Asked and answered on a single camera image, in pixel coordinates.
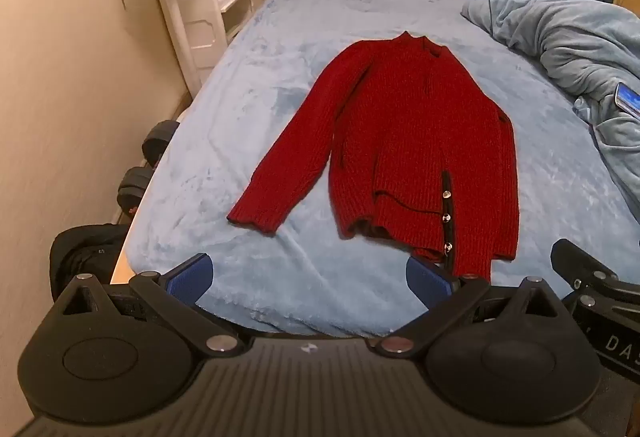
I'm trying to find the bed with blue cover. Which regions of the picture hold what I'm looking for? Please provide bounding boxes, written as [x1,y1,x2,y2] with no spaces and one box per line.
[111,0,640,339]

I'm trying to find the grey-blue duvet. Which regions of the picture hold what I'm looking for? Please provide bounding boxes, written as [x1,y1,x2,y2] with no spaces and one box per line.
[460,0,640,219]

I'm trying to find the black dumbbell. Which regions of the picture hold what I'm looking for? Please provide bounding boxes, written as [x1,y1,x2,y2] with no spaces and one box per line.
[117,120,179,213]

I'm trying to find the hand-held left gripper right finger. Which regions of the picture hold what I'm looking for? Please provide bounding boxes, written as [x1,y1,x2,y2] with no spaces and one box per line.
[375,256,572,358]

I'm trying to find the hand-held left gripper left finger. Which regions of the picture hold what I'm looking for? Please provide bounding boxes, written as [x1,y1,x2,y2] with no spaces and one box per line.
[52,253,246,358]

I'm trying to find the smartphone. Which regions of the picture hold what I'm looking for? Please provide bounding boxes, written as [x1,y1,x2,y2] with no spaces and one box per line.
[614,82,640,121]

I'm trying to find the red knit sweater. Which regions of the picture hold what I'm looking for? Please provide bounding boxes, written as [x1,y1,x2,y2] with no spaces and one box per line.
[226,31,521,279]

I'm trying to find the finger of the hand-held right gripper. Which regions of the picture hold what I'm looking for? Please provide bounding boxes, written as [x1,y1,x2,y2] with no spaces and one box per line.
[550,239,622,290]

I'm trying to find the white shelf unit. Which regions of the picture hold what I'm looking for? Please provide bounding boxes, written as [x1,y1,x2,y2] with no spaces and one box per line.
[142,0,266,104]

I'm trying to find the black bag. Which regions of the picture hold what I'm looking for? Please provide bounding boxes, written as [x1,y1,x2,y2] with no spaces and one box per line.
[50,223,132,304]

